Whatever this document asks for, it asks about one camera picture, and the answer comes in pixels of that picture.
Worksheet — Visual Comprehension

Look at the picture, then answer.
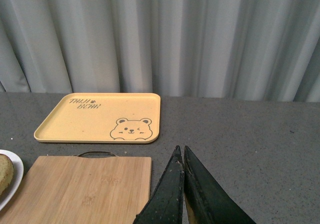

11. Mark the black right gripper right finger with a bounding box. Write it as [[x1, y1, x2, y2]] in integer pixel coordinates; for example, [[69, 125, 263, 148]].
[[184, 146, 254, 224]]

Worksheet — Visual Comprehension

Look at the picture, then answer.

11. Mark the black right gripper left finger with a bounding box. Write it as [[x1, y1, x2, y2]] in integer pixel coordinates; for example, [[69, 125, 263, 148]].
[[133, 145, 185, 224]]

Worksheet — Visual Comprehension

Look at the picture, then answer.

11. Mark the white oval plate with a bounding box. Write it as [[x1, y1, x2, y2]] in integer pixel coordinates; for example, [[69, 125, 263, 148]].
[[0, 149, 24, 210]]

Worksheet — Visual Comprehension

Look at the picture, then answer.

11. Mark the bread slice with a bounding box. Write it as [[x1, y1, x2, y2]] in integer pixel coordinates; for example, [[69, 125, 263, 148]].
[[0, 154, 14, 195]]

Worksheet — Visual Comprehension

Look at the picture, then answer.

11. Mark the wooden cutting board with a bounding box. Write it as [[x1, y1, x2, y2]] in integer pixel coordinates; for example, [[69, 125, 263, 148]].
[[0, 156, 152, 224]]

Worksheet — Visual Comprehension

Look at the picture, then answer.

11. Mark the yellow bear tray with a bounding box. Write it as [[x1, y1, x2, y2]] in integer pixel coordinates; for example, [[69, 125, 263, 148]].
[[34, 93, 161, 144]]

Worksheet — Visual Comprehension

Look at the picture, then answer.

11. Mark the grey-white curtain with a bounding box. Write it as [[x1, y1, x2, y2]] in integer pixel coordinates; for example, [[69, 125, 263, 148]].
[[0, 0, 320, 102]]

